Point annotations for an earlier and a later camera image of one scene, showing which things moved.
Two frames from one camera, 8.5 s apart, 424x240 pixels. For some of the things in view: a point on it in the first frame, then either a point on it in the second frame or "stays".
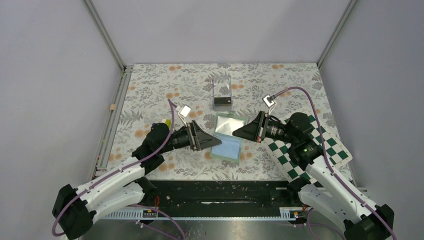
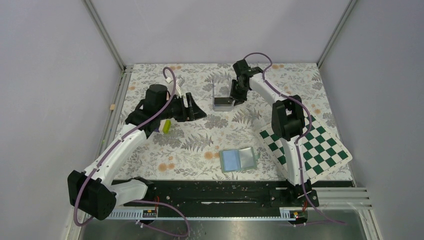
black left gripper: (201, 140) -> (192, 112)
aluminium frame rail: (126, 71) stays
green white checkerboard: (327, 145) stays
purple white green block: (167, 122) stays
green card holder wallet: (230, 150) -> (233, 160)
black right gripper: (252, 131) -> (239, 99)
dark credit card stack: (222, 100) stays
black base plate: (220, 195) stays
